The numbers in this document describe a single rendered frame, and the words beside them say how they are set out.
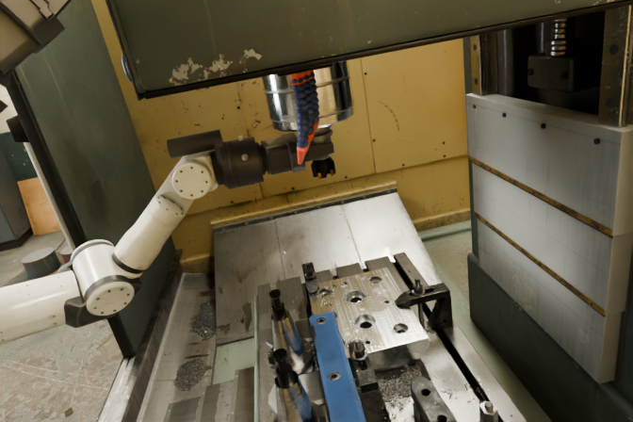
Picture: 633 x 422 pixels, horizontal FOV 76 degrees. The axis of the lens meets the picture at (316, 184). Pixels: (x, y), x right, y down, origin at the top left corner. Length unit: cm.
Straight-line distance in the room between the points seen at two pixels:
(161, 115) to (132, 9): 139
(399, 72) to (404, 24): 142
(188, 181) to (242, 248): 115
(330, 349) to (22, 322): 51
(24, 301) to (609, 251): 97
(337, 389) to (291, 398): 9
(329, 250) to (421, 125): 71
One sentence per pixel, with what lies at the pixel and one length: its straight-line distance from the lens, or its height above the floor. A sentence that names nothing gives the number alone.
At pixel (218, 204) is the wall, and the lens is 190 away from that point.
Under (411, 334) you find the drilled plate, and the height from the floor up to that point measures 99.
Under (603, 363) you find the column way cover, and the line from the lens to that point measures 100.
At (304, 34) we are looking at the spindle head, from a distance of 43.
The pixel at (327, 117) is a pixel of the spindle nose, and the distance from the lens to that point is 70.
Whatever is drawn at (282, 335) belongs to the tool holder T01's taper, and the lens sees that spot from 56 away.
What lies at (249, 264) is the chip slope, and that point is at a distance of 179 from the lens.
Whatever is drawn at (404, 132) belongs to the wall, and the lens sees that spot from 192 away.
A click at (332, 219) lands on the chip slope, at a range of 187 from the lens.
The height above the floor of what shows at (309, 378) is 122.
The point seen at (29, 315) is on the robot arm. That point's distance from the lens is 84.
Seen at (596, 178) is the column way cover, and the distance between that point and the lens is 81.
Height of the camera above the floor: 163
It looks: 20 degrees down
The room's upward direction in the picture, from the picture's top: 11 degrees counter-clockwise
